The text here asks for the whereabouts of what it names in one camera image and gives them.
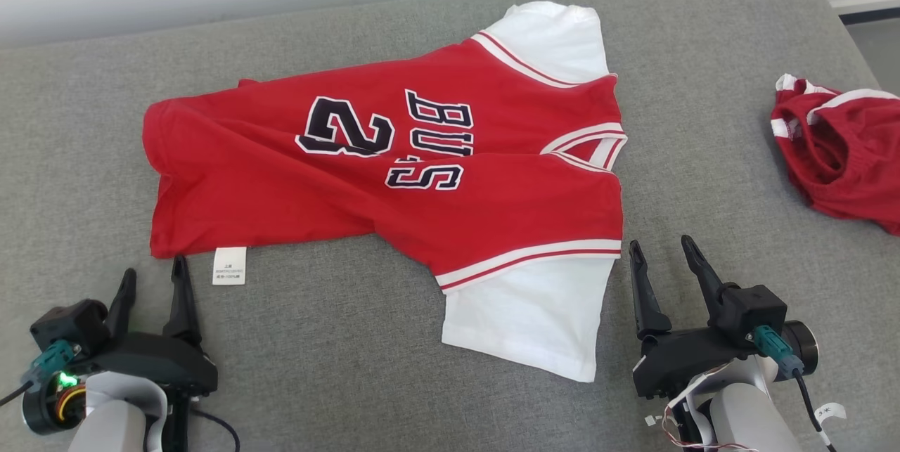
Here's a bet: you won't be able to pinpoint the black right cable teal plug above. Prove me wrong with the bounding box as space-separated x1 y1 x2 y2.
752 325 848 452

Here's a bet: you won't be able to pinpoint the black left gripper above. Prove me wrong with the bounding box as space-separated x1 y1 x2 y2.
70 255 219 396

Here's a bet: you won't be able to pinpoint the black cable teal plug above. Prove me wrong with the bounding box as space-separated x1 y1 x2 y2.
0 340 77 408
752 325 848 452

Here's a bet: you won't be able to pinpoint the dark baseboard strip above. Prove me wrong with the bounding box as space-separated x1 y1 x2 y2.
839 7 900 25

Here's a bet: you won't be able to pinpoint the black left cable teal plug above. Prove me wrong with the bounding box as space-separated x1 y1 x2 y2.
0 340 77 408

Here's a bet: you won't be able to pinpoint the grey fabric sofa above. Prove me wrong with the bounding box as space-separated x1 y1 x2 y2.
0 0 900 452

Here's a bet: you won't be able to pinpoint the red shorts with white stripe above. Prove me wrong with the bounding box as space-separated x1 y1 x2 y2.
770 73 900 236

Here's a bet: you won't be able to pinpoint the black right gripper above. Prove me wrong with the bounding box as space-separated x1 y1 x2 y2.
628 235 764 400

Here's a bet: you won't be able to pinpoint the red jersey with white sleeves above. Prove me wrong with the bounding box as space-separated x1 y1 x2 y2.
142 1 625 383

